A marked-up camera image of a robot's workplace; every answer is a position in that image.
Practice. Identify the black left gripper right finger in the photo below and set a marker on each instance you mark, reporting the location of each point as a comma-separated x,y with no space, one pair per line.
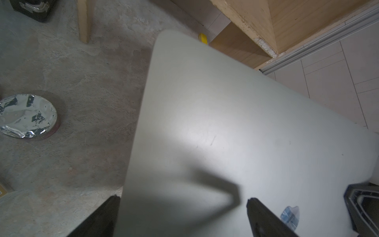
264,223

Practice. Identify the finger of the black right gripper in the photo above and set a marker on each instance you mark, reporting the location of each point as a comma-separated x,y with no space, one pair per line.
362,202

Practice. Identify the silver laptop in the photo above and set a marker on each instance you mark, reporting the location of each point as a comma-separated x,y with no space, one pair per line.
213,133

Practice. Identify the wooden shelf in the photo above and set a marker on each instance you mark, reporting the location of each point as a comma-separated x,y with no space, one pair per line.
262,31

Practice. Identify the foil lidded round tin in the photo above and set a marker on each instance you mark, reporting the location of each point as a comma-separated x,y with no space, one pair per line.
29,117

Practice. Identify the yellow toy block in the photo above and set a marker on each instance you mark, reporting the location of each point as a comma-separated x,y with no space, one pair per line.
203,38

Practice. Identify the black briefcase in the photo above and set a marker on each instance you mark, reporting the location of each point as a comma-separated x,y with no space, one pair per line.
38,10

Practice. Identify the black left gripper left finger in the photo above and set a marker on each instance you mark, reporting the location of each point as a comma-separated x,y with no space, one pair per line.
101,222

